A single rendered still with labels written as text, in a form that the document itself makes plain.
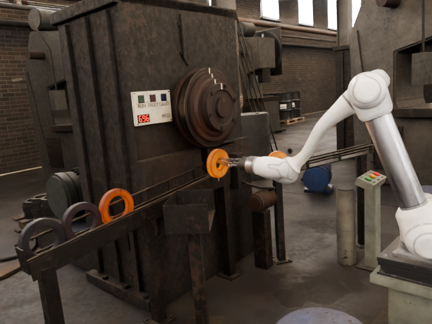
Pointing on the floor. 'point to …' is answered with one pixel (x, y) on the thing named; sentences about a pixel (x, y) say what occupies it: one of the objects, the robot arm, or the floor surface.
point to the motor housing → (262, 226)
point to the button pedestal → (371, 220)
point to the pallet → (33, 211)
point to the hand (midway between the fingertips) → (218, 160)
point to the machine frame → (107, 176)
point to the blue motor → (318, 179)
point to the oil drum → (256, 135)
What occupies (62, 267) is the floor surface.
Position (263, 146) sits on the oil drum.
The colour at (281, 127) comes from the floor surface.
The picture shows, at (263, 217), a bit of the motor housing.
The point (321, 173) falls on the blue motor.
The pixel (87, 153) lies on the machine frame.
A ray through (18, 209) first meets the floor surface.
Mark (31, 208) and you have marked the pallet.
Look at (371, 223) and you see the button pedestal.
